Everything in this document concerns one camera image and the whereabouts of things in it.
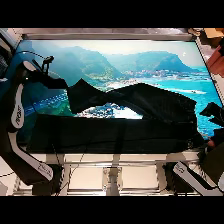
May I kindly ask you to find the black garment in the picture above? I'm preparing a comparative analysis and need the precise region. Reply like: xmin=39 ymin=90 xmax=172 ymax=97
xmin=26 ymin=78 xmax=206 ymax=155

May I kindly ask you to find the black cable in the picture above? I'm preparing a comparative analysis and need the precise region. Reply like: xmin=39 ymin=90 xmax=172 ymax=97
xmin=15 ymin=50 xmax=48 ymax=62

